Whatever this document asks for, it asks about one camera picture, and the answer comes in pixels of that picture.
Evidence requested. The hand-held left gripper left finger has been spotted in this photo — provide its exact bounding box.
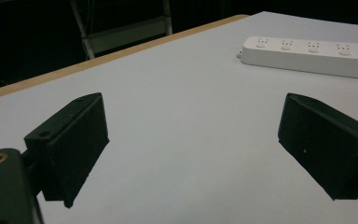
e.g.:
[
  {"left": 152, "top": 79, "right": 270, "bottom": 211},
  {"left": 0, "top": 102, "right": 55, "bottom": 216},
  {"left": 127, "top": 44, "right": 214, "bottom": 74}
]
[{"left": 23, "top": 91, "right": 110, "bottom": 209}]

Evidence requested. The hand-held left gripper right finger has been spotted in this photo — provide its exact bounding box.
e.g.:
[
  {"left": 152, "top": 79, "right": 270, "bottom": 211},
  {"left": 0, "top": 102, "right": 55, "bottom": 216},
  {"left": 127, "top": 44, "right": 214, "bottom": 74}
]
[{"left": 277, "top": 92, "right": 358, "bottom": 201}]

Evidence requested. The white power strip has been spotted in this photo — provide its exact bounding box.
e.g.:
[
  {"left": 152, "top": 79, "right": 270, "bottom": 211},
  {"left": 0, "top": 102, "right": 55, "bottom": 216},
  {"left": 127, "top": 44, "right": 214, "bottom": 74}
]
[{"left": 237, "top": 35, "right": 358, "bottom": 80}]

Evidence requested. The metal stand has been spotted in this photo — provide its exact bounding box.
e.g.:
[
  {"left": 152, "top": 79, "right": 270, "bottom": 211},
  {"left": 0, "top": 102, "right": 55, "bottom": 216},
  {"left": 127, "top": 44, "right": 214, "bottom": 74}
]
[{"left": 69, "top": 0, "right": 173, "bottom": 61}]

